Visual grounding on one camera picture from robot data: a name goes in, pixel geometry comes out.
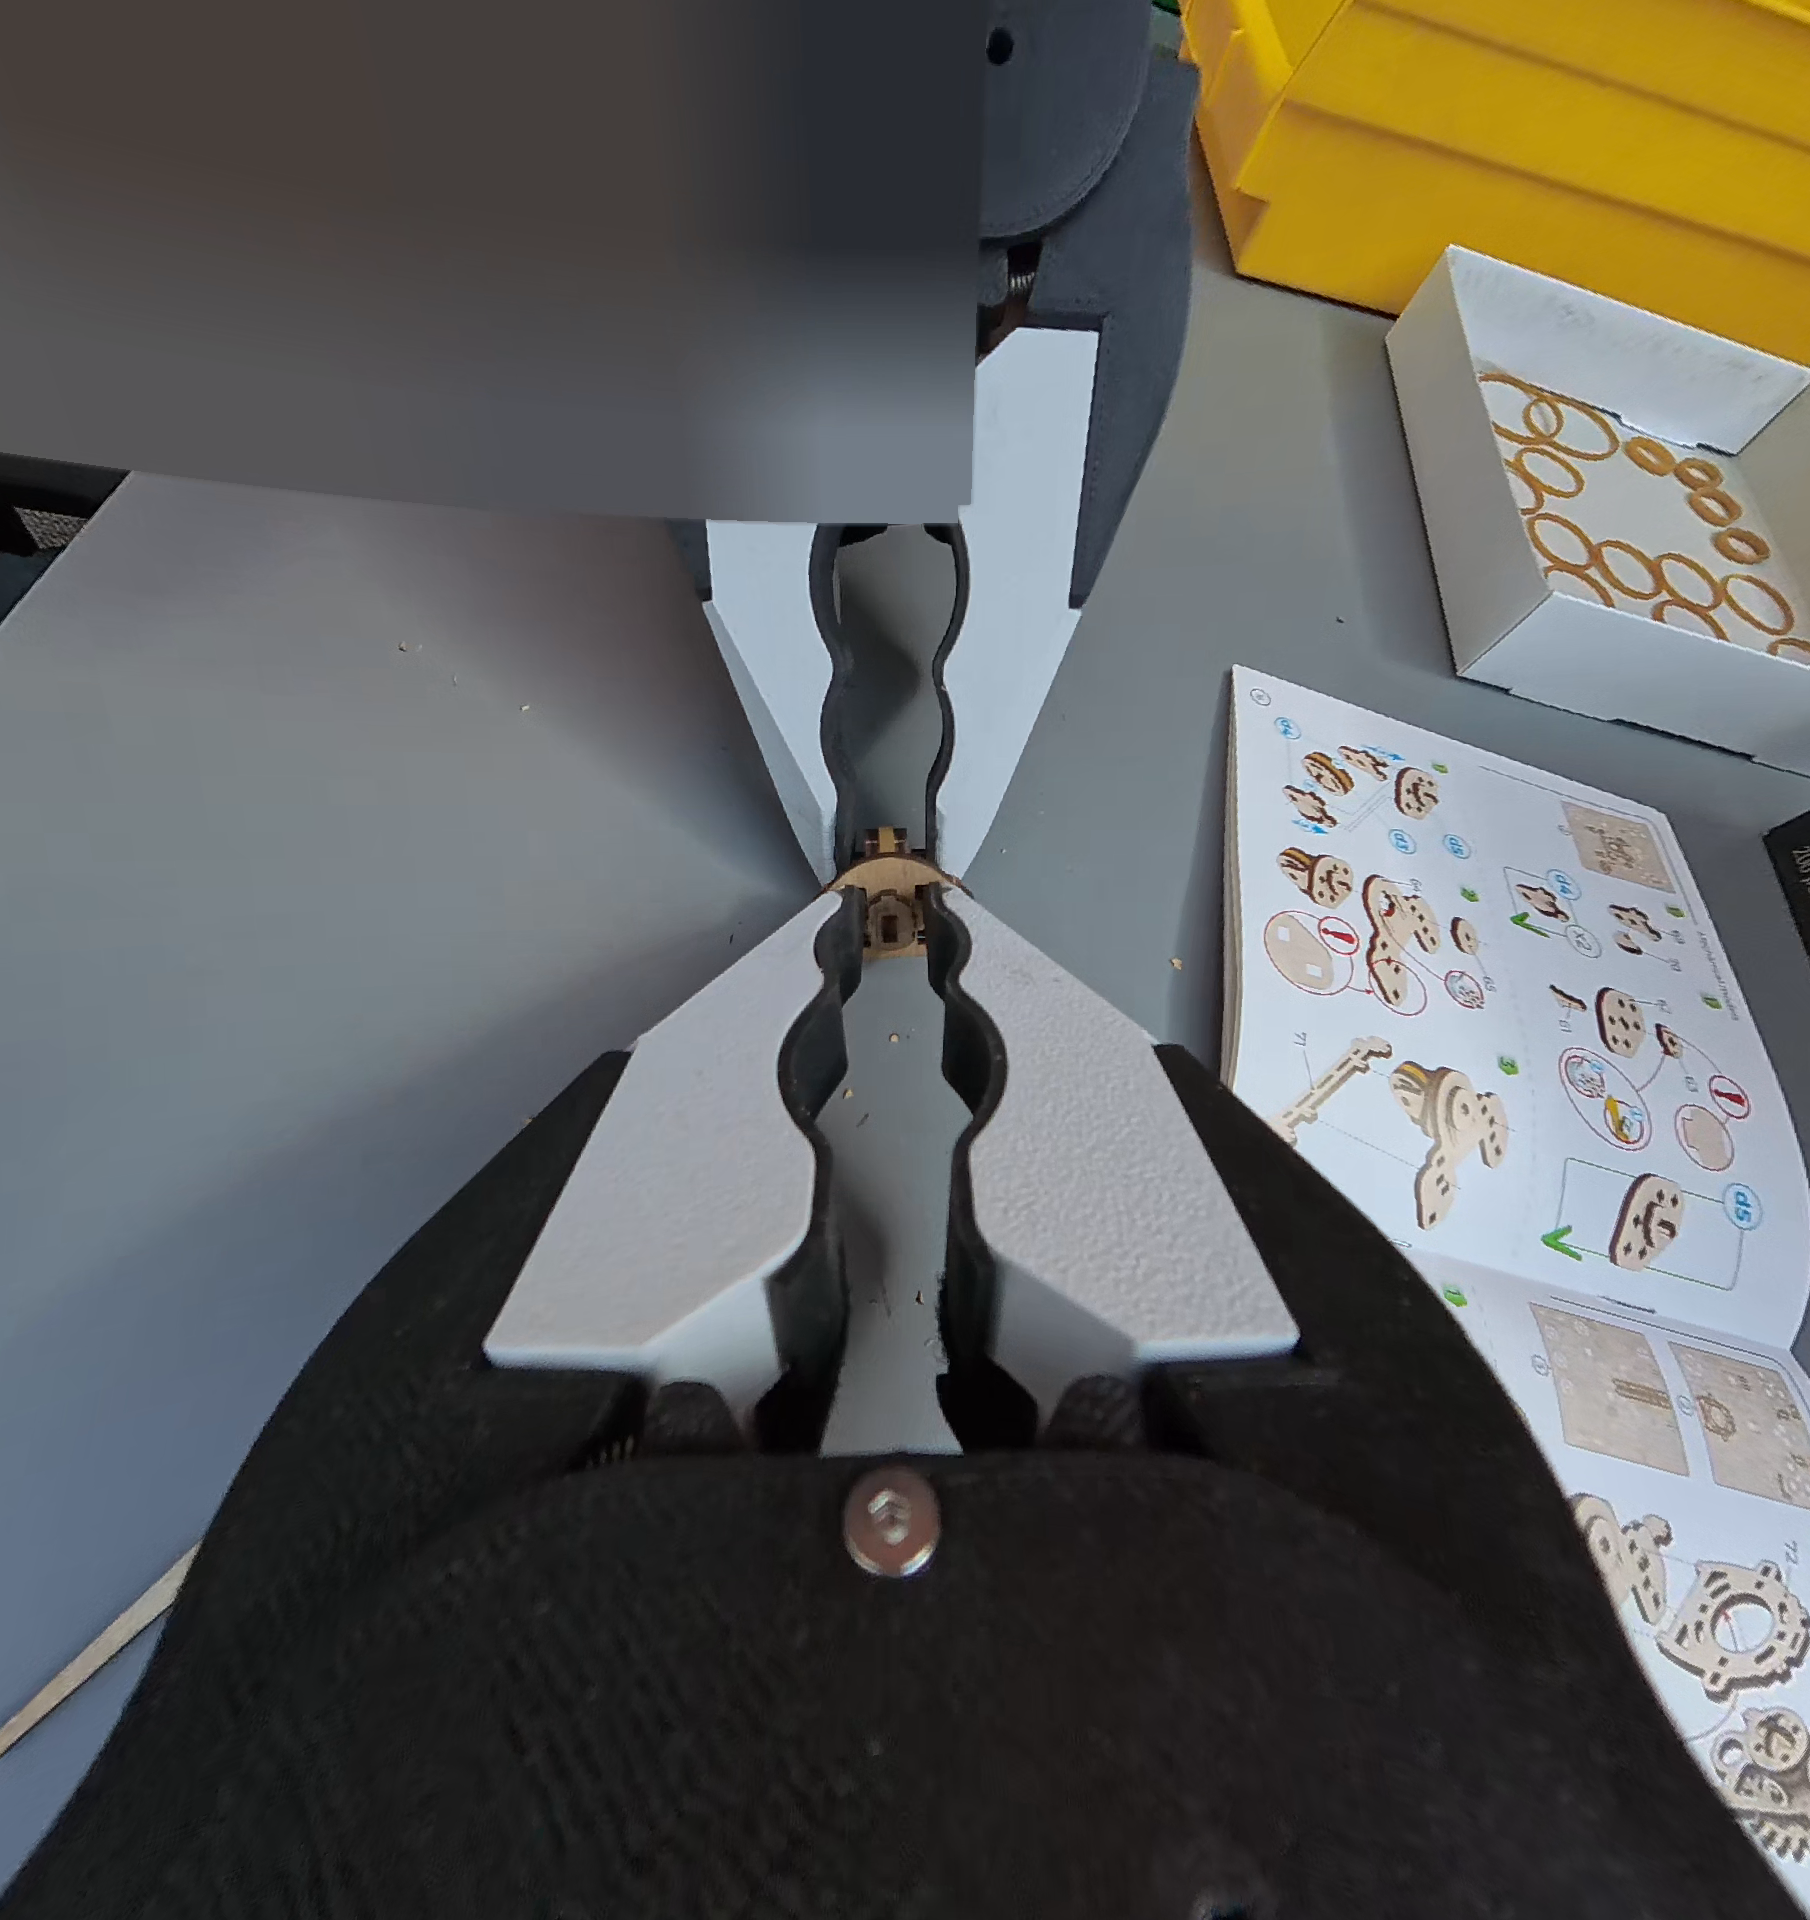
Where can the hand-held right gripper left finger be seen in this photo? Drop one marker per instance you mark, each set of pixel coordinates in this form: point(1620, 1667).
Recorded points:
point(652, 1200)

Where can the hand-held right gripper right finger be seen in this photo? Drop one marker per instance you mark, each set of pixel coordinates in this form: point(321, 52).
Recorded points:
point(1117, 1200)

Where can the illustrated instruction booklet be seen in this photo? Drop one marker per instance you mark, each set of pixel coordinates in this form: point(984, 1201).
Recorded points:
point(1520, 1052)

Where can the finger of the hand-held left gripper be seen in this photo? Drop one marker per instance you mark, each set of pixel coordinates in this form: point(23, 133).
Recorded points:
point(1018, 569)
point(763, 659)

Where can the small wooden puzzle part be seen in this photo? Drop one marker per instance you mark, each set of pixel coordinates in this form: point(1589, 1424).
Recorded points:
point(886, 901)

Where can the yellow plastic bin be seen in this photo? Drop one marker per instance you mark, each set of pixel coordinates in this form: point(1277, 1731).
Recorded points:
point(1595, 60)
point(1520, 225)

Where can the pile of wooden rings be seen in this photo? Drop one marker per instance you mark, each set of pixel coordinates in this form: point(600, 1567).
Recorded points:
point(1625, 525)

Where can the white cardboard box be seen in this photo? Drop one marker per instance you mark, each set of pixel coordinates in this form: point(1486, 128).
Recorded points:
point(1507, 569)

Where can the thin wooden stick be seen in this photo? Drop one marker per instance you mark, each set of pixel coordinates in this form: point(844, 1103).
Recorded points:
point(88, 1667)

